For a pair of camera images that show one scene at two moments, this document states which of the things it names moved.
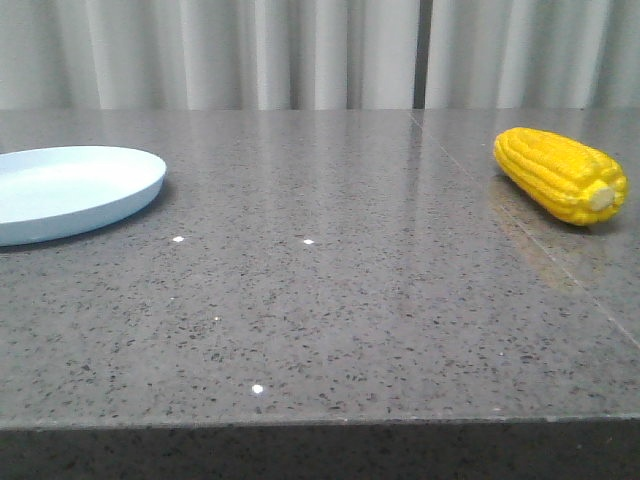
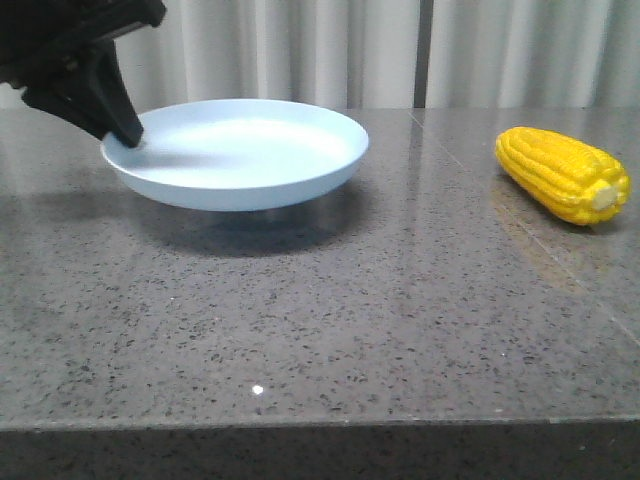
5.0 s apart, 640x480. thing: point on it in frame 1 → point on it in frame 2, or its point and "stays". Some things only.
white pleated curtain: [319, 55] stays
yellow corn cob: [572, 180] stays
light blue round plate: [53, 191] → [235, 153]
